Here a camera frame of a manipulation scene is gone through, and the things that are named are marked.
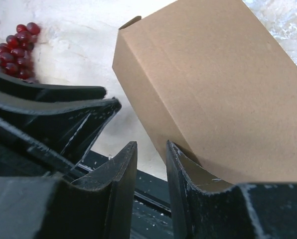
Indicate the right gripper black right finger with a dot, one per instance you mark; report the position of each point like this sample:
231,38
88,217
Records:
204,206

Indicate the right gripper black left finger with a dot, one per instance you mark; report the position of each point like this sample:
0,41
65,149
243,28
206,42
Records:
33,206

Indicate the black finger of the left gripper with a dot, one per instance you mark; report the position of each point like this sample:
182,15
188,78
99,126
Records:
59,135
49,93

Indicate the brown cardboard box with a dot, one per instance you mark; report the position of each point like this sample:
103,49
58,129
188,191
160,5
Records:
207,75

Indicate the red grapes on table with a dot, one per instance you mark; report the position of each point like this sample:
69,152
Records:
16,53

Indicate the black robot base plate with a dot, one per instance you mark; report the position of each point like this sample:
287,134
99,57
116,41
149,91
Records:
148,204

